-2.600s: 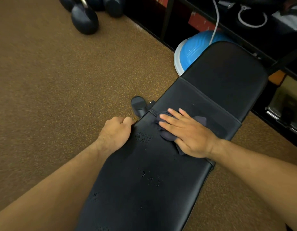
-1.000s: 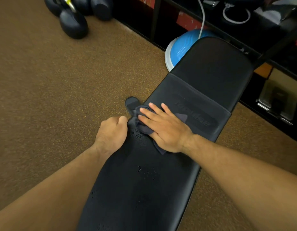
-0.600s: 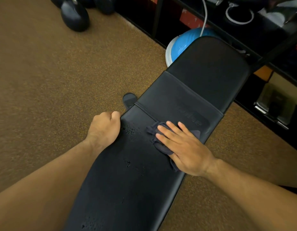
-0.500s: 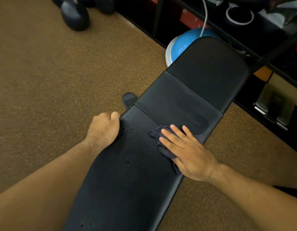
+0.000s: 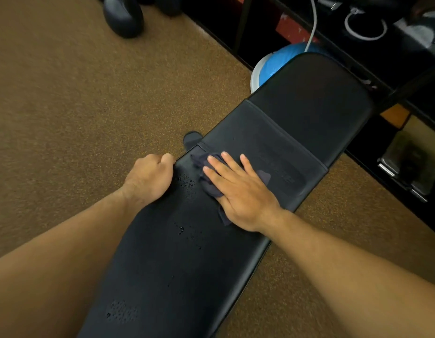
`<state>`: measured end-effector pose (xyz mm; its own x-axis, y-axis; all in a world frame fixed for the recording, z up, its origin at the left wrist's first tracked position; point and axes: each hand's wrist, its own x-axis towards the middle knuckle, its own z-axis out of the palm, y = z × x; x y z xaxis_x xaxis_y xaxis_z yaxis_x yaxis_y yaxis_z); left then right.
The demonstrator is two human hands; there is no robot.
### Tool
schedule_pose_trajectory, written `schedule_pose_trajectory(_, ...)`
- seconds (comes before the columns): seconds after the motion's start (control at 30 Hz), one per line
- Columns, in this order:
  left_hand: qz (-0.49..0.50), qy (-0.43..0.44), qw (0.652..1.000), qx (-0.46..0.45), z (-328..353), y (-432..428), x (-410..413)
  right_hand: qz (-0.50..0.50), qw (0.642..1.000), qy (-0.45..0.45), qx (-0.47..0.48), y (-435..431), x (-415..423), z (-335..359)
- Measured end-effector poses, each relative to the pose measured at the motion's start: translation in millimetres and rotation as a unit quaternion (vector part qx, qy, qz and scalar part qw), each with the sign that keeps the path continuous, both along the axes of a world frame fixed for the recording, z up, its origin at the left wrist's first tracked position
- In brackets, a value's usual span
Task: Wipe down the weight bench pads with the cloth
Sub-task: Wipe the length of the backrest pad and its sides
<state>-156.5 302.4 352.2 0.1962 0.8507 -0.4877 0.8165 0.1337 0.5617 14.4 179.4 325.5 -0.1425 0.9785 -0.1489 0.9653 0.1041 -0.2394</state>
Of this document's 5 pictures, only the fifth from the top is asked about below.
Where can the person's left hand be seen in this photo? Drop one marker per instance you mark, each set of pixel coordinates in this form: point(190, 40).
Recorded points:
point(150, 181)

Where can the blue balance trainer dome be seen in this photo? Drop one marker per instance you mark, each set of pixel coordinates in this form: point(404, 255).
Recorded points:
point(274, 63)

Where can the black padded workout bench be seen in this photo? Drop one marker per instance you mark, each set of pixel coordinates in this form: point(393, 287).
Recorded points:
point(309, 112)

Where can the person's right forearm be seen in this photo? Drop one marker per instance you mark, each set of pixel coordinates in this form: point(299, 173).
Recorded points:
point(355, 274)

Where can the dark grey cleaning cloth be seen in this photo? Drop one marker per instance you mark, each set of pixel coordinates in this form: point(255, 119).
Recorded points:
point(208, 188)

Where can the person's right hand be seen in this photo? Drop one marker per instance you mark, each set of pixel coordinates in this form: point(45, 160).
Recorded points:
point(245, 204)

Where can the beige panel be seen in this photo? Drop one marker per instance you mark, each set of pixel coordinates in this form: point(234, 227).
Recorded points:
point(427, 131)

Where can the black and white pouch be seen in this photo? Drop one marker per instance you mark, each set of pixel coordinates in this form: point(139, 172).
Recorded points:
point(420, 33)

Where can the red patterned box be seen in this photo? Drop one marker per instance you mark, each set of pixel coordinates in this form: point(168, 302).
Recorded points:
point(295, 29)

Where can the orange block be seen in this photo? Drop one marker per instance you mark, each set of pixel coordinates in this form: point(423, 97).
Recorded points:
point(395, 116)

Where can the black storage shelf rack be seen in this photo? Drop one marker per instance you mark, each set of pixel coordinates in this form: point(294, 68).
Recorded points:
point(244, 24)

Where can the small silver clip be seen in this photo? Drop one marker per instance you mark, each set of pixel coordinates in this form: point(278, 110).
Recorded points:
point(330, 3)

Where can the person's left forearm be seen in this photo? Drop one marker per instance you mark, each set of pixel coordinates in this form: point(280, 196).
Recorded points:
point(59, 264)

